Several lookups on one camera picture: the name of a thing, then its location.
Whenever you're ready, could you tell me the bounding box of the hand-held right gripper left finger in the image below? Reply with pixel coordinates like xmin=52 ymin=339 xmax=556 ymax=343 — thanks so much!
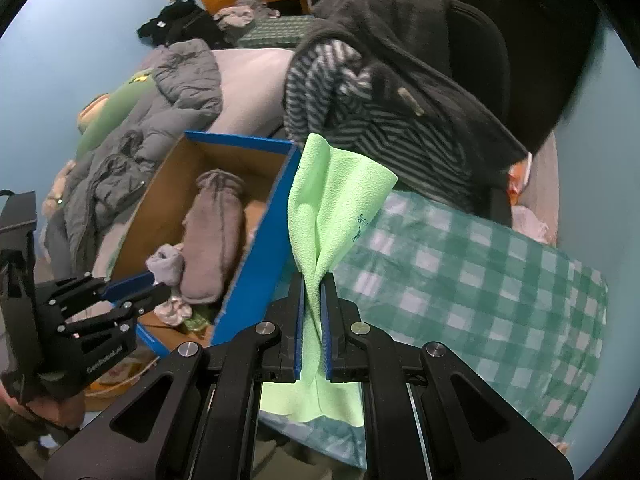
xmin=42 ymin=272 xmax=306 ymax=480

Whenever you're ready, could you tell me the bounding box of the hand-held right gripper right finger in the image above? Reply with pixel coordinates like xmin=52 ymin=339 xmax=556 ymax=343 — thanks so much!
xmin=320 ymin=275 xmax=573 ymax=480

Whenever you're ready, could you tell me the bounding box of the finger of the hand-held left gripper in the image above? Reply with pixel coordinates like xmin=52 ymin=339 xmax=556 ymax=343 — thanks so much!
xmin=35 ymin=271 xmax=157 ymax=317
xmin=61 ymin=285 xmax=172 ymax=341

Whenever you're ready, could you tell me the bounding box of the white patterned sock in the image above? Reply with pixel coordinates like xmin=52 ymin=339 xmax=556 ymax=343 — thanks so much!
xmin=154 ymin=296 xmax=193 ymax=326

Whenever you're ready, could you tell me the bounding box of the small grey sock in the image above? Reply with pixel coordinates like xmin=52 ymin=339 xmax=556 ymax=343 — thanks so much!
xmin=145 ymin=244 xmax=186 ymax=286

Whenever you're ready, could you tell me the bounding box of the green glitter cloth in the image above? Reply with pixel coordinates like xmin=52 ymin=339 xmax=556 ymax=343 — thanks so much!
xmin=182 ymin=310 xmax=216 ymax=336

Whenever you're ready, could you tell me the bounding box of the cardboard box with blue rim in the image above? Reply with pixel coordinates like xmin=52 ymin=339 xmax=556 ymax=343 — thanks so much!
xmin=107 ymin=131 xmax=303 ymax=361

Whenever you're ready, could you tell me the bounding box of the pink cloth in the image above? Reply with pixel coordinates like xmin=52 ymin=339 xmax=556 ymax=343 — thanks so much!
xmin=179 ymin=169 xmax=247 ymax=305

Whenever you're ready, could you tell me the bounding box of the light green cloth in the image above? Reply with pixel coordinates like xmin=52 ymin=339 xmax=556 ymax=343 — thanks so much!
xmin=259 ymin=133 xmax=399 ymax=426

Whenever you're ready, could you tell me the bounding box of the person's left hand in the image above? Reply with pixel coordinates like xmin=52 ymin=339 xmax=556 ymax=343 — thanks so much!
xmin=0 ymin=382 xmax=86 ymax=433

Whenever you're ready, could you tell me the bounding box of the grey puffer jacket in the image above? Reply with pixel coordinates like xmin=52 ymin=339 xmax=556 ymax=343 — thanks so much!
xmin=45 ymin=38 xmax=223 ymax=266

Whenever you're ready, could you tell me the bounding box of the green checkered cloth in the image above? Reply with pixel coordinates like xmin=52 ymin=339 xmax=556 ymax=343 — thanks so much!
xmin=260 ymin=191 xmax=608 ymax=471

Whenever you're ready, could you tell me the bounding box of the green garment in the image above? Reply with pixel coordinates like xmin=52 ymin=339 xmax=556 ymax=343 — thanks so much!
xmin=75 ymin=72 xmax=156 ymax=161

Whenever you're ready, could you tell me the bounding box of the striped grey sweater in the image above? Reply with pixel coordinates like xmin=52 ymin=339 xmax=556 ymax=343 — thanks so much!
xmin=284 ymin=38 xmax=516 ymax=211

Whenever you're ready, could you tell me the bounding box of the orange and white packet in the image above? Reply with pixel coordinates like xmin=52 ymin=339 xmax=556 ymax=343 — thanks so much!
xmin=507 ymin=155 xmax=532 ymax=198

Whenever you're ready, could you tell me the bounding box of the black clothing heap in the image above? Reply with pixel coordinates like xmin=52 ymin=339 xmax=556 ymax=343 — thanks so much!
xmin=137 ymin=0 xmax=231 ymax=51

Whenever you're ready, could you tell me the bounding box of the grey clothing heap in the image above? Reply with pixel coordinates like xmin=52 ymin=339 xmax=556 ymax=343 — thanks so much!
xmin=215 ymin=2 xmax=281 ymax=31

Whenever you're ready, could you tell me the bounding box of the checkered covered box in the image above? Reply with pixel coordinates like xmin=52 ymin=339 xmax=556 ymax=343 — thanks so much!
xmin=237 ymin=15 xmax=316 ymax=51

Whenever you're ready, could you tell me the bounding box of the dark grey fleece jacket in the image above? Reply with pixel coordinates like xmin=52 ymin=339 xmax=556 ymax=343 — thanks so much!
xmin=295 ymin=0 xmax=528 ymax=171

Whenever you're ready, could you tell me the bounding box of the black chair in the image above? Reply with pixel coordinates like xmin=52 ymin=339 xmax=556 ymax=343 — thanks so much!
xmin=445 ymin=0 xmax=513 ymax=226

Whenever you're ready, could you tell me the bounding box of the black hanging coat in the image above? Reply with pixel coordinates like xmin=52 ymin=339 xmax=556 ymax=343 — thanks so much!
xmin=457 ymin=0 xmax=601 ymax=156

